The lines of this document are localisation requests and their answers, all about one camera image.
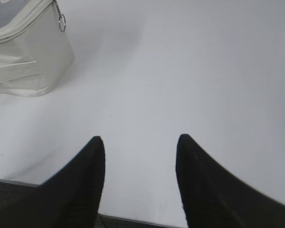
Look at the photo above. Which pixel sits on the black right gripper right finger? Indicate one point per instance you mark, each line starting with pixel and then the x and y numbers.
pixel 212 197

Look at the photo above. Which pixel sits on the cream zippered bag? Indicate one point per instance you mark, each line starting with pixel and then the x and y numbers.
pixel 35 51

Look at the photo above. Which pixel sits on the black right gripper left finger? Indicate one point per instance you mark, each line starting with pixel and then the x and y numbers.
pixel 69 199

